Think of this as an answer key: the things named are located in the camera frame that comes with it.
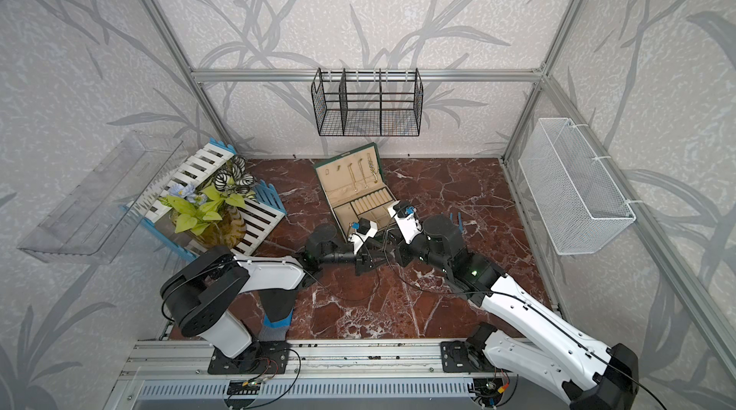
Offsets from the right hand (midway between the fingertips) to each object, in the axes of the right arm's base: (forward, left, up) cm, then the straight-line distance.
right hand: (386, 227), depth 71 cm
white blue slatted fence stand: (+21, +45, -23) cm, 55 cm away
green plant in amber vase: (+4, +44, +1) cm, 44 cm away
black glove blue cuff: (-12, +32, -23) cm, 41 cm away
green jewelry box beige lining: (+28, +12, -17) cm, 34 cm away
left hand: (-3, -1, -11) cm, 11 cm away
